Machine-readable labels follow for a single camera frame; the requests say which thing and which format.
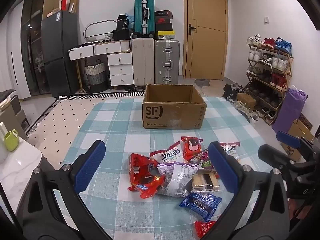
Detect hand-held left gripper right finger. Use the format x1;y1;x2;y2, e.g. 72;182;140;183
200;141;298;240

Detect wooden shoe rack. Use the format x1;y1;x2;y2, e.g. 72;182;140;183
245;44;293;125

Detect black case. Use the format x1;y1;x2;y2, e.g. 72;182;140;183
113;29;133;40

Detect large red cookie packet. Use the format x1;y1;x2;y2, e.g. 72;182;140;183
128;153;165;199

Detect white red noodle snack packet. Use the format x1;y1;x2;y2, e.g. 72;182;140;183
219;142;241;164
149;146;187;167

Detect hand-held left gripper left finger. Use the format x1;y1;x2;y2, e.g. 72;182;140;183
15;140;113;240

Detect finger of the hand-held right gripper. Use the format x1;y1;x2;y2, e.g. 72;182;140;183
258;144;304;178
276;131;320;155

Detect silver white snack bag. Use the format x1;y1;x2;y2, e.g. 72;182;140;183
157;162;199;198

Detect green mug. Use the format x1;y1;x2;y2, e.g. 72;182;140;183
3;129;20;152

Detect red pink-cream cookie packet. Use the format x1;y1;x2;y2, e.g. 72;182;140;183
181;136;203;163

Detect purple bag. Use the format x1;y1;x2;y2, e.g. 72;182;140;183
272;86;308;133

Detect silver suitcase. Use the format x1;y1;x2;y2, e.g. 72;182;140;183
154;39;180;85

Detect small red snack packet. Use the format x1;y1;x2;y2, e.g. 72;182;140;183
194;220;217;238

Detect dark grey fridge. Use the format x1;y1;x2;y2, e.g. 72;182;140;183
41;10;80;97

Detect woven laundry basket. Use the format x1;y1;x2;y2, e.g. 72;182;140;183
84;59;108;93

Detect blue cookie packet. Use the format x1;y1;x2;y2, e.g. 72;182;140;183
179;192;222;222

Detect white dresser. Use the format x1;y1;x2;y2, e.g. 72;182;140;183
69;41;134;87

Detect oval metal mirror frame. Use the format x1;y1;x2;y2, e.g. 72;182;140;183
84;19;118;42

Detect clear sandwich cake packet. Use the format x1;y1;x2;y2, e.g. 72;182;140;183
186;170;222;193

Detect pile of loose shoes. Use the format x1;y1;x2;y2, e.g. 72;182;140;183
222;82;263;124

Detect tan wooden door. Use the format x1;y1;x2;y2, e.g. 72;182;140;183
183;0;228;80

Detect printed cardboard box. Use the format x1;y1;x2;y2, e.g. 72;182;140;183
281;119;315;162

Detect beige suitcase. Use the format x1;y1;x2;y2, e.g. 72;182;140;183
132;37;155;87

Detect white marble side table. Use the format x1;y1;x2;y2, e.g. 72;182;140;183
0;135;43;210

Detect black carton white label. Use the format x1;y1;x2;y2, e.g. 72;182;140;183
117;15;129;30

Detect rows of racked shoes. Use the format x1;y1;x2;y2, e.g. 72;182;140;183
246;34;292;120

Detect dark glass cabinet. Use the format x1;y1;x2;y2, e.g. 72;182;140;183
21;0;48;97

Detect grey chair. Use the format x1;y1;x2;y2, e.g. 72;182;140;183
0;89;30;135

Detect dotted cream rug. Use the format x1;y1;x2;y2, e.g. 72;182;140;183
25;94;145;155

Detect small brown cardboard box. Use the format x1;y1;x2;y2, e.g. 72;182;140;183
236;93;257;108

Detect teal suitcase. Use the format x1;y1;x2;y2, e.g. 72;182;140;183
134;0;155;36

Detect white wardrobe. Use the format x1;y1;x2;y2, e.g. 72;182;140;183
6;0;25;100

